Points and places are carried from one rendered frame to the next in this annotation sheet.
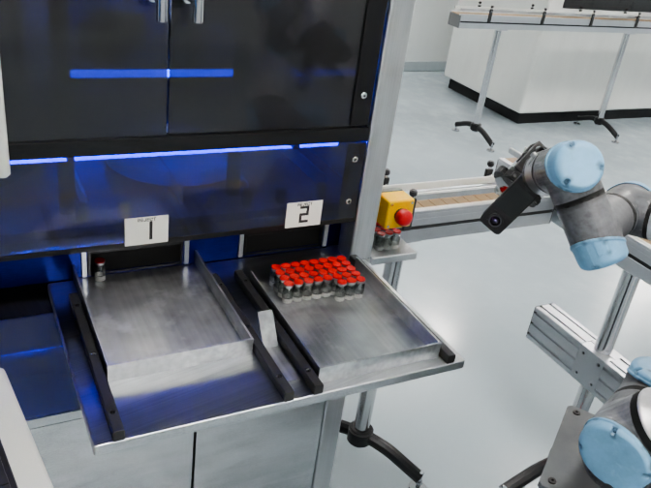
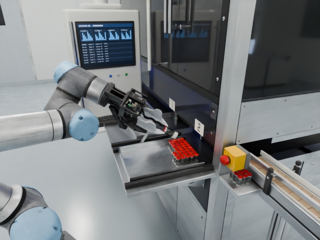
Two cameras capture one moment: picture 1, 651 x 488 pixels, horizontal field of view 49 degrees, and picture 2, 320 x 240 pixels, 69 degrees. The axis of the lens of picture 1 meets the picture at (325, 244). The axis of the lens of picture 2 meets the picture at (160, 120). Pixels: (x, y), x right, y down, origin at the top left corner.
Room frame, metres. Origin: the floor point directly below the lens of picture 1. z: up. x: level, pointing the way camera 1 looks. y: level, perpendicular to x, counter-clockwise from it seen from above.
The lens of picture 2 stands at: (1.39, -0.97, 1.51)
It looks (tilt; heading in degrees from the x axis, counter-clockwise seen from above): 24 degrees down; 101
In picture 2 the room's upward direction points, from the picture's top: straight up
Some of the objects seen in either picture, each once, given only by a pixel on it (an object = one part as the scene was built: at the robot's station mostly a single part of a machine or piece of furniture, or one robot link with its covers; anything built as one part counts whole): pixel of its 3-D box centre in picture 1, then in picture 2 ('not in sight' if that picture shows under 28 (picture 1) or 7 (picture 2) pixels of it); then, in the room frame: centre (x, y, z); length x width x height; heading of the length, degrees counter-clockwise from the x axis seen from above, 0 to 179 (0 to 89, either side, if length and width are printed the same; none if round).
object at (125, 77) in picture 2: not in sight; (105, 62); (0.66, 0.69, 1.19); 0.50 x 0.19 x 0.78; 38
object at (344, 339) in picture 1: (340, 312); (159, 157); (1.21, -0.05, 0.90); 0.34 x 0.26 x 0.04; 30
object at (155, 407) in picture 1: (252, 324); (156, 143); (1.16, 0.12, 0.87); 0.70 x 0.48 x 0.02; 120
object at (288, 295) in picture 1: (322, 287); (175, 152); (1.28, -0.01, 0.90); 0.18 x 0.02 x 0.05; 120
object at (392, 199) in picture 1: (392, 208); (235, 157); (1.53, -0.15, 1.00); 0.08 x 0.07 x 0.07; 30
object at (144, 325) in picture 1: (158, 307); (158, 125); (1.13, 0.30, 0.90); 0.34 x 0.26 x 0.04; 30
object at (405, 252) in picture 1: (380, 245); (242, 183); (1.58, -0.14, 0.87); 0.14 x 0.13 x 0.02; 30
